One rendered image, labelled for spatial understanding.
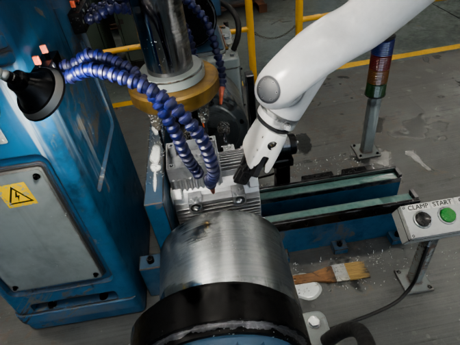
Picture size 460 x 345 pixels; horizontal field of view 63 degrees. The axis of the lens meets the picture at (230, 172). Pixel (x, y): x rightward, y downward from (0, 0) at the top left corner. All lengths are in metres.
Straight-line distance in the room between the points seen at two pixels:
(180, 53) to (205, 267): 0.38
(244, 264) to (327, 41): 0.37
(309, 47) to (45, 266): 0.67
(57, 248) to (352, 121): 1.15
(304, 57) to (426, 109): 1.11
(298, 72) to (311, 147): 0.81
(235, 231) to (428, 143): 0.98
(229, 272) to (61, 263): 0.40
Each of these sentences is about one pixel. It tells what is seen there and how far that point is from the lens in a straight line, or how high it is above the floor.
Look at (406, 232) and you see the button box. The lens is 0.84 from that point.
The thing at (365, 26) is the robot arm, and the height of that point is 1.43.
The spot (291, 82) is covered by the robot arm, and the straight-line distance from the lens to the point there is 0.62.
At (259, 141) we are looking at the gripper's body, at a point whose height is 1.21.
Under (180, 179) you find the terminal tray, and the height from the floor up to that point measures 1.11.
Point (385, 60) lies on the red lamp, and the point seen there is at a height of 1.15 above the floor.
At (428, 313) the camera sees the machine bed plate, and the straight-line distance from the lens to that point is 1.04.
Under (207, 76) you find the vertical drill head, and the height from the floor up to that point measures 1.33.
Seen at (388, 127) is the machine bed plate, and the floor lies 0.80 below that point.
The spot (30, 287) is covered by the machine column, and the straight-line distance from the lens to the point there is 0.96.
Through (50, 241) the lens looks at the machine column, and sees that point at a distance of 0.83.
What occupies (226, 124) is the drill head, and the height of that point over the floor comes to 1.07.
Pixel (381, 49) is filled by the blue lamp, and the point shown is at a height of 1.19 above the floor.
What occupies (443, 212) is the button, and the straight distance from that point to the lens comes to 0.86.
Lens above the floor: 1.67
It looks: 41 degrees down
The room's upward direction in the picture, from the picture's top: 8 degrees counter-clockwise
